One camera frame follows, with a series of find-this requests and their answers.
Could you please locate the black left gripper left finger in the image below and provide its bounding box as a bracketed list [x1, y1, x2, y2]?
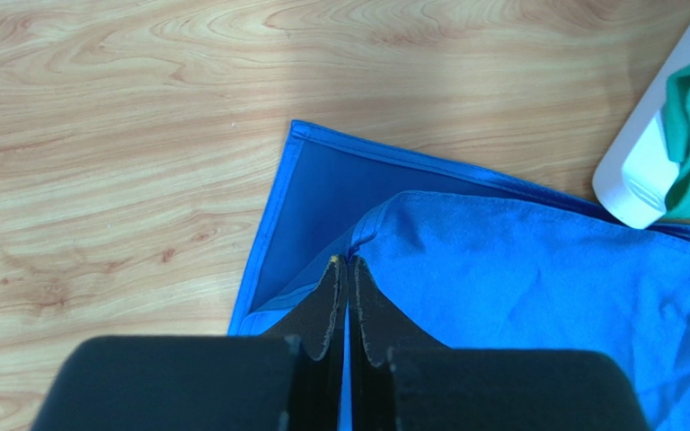
[33, 256, 347, 430]

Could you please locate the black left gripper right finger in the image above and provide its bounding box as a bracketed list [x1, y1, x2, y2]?
[348, 257, 648, 430]

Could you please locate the blue cloth napkin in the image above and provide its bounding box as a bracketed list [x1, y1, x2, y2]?
[228, 120, 690, 430]

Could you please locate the white clothes rack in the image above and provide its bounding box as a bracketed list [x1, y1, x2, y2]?
[592, 25, 690, 229]

